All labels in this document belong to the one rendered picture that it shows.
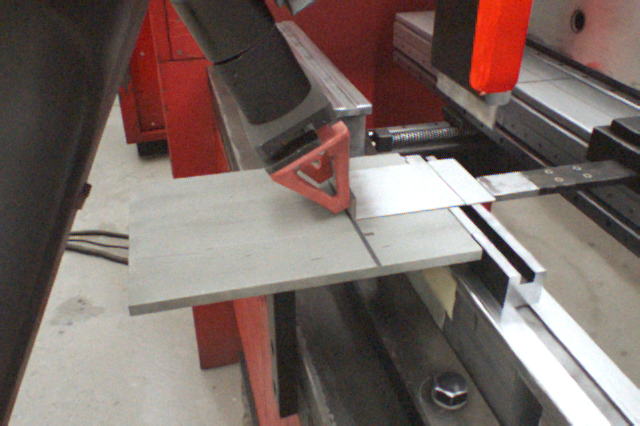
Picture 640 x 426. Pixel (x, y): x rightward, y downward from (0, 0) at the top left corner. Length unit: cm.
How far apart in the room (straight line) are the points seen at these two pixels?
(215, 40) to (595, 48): 24
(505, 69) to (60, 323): 186
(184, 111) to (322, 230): 91
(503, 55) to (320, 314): 35
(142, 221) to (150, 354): 138
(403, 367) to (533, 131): 45
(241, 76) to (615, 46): 25
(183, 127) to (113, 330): 83
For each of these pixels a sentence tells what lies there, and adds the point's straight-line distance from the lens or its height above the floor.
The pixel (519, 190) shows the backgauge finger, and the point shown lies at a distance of 56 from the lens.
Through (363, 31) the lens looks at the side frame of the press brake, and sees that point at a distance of 139.
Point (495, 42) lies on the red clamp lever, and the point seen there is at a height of 118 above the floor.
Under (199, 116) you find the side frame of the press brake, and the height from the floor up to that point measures 76.
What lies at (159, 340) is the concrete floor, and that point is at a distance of 191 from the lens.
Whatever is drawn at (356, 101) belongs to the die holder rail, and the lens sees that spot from 84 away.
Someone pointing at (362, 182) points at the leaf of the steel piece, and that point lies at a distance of 55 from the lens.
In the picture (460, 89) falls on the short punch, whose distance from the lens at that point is 52.
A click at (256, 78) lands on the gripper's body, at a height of 112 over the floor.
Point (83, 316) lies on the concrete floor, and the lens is 207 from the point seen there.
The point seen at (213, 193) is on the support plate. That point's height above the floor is 100.
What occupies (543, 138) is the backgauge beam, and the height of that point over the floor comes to 94.
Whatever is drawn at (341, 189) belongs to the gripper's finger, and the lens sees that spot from 48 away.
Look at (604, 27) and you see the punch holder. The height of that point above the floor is 119.
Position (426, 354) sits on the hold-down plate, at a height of 90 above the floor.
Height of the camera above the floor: 126
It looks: 31 degrees down
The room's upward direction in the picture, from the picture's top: straight up
